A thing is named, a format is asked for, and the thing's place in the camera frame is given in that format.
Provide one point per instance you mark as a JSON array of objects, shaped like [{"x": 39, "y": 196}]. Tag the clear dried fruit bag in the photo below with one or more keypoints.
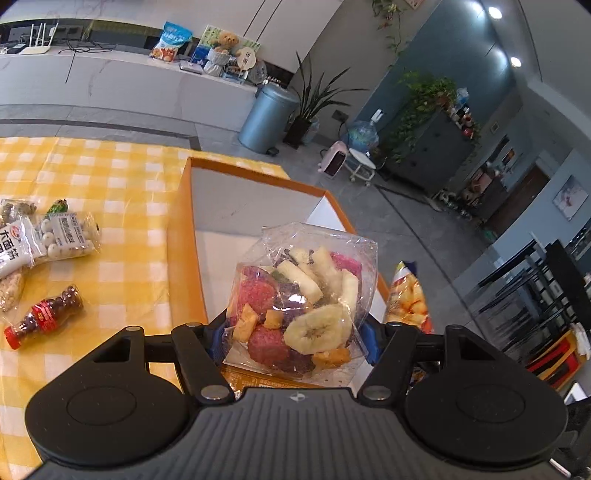
[{"x": 300, "y": 295}]

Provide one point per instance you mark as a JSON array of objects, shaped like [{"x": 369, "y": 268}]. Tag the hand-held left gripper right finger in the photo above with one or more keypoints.
[{"x": 369, "y": 344}]

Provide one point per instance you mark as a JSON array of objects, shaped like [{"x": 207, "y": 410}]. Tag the blue snack bag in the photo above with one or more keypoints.
[{"x": 170, "y": 41}]

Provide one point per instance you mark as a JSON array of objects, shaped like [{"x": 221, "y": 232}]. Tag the white noodle packet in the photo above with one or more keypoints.
[{"x": 14, "y": 249}]

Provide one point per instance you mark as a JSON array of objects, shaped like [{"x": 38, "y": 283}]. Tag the white router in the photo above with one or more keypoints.
[{"x": 37, "y": 46}]

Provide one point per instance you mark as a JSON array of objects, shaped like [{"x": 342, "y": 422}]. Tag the white marble console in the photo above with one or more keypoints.
[{"x": 138, "y": 87}]

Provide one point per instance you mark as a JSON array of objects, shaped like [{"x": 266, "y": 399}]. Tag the white ball snack packet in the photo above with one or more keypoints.
[{"x": 64, "y": 237}]

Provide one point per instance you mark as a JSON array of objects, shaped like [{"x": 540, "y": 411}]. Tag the hanging vine plant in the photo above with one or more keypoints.
[{"x": 392, "y": 27}]

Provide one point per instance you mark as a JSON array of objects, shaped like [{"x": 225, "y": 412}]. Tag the grey blue trash can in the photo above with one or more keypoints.
[{"x": 268, "y": 115}]

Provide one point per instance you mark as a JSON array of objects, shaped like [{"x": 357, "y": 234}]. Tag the blue water jug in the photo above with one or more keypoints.
[{"x": 362, "y": 136}]

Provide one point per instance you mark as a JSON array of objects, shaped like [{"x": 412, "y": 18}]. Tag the white round stool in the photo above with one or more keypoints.
[{"x": 361, "y": 161}]

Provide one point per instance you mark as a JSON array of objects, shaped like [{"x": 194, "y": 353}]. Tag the yellow blue chip bag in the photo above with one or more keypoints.
[{"x": 406, "y": 300}]

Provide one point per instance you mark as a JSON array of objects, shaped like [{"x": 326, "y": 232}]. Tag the green printed box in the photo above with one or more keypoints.
[{"x": 210, "y": 36}]

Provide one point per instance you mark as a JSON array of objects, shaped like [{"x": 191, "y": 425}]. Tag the dark grey cabinet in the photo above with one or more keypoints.
[{"x": 434, "y": 152}]

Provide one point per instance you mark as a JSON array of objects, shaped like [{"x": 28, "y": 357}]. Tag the orange cardboard box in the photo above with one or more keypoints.
[{"x": 240, "y": 198}]

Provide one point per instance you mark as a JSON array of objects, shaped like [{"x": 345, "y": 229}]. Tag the framed wall picture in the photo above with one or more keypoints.
[{"x": 571, "y": 197}]

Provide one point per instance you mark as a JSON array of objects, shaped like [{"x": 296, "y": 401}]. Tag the black dining chairs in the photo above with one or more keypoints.
[{"x": 545, "y": 290}]

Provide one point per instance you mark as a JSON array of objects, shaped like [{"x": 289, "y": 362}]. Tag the tall potted plant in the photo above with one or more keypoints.
[{"x": 309, "y": 101}]

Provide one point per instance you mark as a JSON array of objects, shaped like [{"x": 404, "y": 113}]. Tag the trailing green plant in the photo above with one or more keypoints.
[{"x": 422, "y": 97}]

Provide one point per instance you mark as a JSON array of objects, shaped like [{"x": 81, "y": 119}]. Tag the ceiling light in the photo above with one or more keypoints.
[
  {"x": 515, "y": 61},
  {"x": 495, "y": 12}
]

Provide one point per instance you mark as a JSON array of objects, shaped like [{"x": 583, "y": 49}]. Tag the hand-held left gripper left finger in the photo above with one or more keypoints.
[{"x": 216, "y": 339}]

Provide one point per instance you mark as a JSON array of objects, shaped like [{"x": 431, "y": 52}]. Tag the small green packet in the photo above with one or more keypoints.
[{"x": 57, "y": 206}]

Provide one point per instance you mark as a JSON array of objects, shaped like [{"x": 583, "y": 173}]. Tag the clear mixed nut packet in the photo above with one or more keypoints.
[{"x": 14, "y": 210}]

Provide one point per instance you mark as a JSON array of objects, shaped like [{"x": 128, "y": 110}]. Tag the brown teddy bear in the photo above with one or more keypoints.
[{"x": 225, "y": 42}]

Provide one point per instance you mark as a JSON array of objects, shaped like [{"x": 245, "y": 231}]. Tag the round wooden hand fan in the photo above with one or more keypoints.
[{"x": 249, "y": 55}]

